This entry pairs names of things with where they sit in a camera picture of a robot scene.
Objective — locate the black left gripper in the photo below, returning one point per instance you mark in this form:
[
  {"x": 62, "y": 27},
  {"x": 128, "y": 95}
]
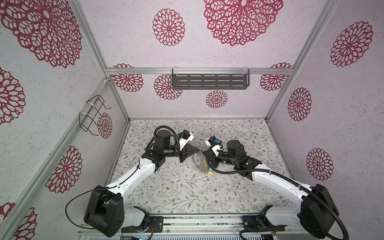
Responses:
[{"x": 187, "y": 151}]

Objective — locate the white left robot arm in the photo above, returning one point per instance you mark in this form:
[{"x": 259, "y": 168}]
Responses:
[{"x": 106, "y": 210}]

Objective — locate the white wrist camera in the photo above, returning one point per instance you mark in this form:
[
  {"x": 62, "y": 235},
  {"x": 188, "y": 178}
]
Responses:
[
  {"x": 215, "y": 144},
  {"x": 184, "y": 137}
]

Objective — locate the keyring bunch with blue tags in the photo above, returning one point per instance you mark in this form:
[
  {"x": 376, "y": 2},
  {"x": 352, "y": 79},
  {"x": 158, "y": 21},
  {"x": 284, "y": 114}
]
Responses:
[{"x": 200, "y": 161}]

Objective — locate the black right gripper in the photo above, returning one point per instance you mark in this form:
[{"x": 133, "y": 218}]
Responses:
[{"x": 213, "y": 159}]

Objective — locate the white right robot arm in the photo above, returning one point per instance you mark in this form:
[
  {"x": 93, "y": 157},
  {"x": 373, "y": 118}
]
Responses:
[{"x": 314, "y": 211}]

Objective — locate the grey slotted wall shelf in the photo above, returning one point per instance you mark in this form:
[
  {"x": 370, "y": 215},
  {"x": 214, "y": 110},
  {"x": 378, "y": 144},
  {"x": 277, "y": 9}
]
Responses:
[{"x": 209, "y": 81}]

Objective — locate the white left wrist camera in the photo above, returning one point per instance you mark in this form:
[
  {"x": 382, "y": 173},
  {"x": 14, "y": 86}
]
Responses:
[{"x": 184, "y": 137}]

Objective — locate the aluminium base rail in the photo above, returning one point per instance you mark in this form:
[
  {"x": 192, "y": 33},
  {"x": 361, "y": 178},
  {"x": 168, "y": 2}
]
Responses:
[{"x": 194, "y": 227}]

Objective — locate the black wire wall rack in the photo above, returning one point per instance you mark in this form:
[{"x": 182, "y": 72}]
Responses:
[{"x": 90, "y": 117}]

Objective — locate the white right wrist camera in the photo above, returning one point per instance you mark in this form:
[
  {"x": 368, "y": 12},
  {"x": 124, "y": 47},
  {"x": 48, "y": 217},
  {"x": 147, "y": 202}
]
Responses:
[{"x": 215, "y": 144}]

